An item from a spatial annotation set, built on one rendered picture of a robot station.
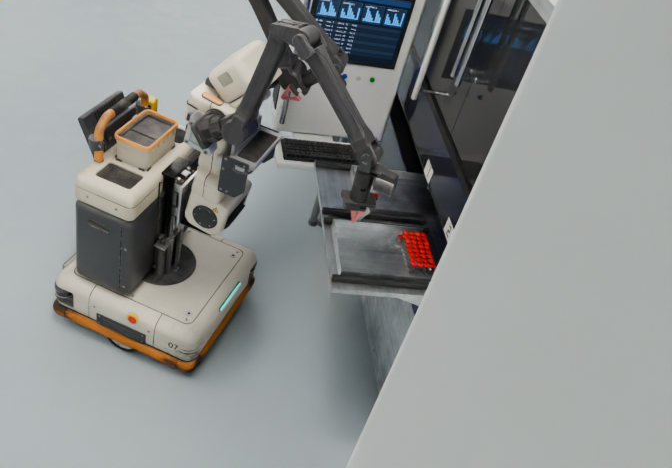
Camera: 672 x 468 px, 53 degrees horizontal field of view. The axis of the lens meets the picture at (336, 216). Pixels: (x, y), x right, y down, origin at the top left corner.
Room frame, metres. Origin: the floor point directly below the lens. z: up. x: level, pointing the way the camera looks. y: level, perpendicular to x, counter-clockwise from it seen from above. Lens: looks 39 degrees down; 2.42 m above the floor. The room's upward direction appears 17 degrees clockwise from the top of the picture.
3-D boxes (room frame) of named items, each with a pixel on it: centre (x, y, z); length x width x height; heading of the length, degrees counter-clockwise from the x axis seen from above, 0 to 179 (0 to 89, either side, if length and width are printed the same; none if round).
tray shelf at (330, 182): (1.98, -0.18, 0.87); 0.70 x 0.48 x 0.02; 17
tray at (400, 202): (2.16, -0.20, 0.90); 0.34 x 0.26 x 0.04; 107
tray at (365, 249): (1.80, -0.19, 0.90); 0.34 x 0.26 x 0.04; 107
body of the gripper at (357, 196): (1.68, -0.05, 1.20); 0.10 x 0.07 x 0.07; 106
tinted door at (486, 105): (1.95, -0.38, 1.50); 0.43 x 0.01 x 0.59; 17
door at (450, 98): (2.38, -0.24, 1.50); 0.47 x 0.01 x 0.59; 17
